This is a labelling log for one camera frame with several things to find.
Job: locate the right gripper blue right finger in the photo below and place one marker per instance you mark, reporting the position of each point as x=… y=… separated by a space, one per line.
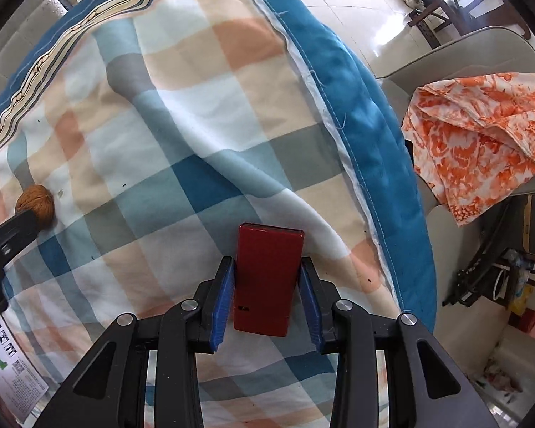
x=310 y=291

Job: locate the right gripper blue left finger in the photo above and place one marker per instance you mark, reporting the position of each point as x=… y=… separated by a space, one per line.
x=222 y=291

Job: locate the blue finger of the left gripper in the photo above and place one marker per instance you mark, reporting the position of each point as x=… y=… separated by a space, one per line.
x=17 y=233

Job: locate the brown walnut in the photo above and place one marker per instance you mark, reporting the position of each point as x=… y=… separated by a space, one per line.
x=38 y=199

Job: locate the red rectangular case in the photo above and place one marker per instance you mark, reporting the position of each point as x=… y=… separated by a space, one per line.
x=267 y=266

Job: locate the open cardboard box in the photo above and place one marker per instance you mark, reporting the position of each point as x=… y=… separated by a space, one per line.
x=21 y=385

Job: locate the grey armchair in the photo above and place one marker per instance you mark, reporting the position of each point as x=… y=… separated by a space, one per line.
x=484 y=51

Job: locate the plaid checkered tablecloth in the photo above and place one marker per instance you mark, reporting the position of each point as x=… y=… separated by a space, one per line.
x=161 y=126

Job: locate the orange white patterned cloth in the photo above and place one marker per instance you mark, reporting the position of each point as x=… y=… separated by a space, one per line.
x=473 y=139

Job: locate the grey quilted cushion right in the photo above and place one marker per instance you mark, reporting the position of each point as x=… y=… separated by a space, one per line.
x=22 y=32

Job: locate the dark wooden chair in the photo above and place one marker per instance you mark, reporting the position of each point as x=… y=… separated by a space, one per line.
x=432 y=16

